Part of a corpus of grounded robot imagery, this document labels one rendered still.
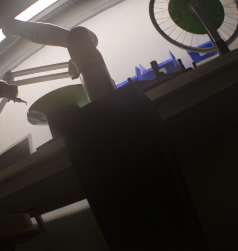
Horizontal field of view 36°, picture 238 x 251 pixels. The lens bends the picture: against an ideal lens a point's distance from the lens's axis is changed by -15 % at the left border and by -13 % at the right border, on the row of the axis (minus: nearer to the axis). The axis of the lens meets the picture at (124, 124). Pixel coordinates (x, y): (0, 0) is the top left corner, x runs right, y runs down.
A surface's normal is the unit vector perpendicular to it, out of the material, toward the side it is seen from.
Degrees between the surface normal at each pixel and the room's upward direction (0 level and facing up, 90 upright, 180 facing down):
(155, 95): 90
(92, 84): 90
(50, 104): 159
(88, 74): 90
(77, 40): 94
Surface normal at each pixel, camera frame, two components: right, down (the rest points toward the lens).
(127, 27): -0.37, -0.15
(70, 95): 0.47, 0.65
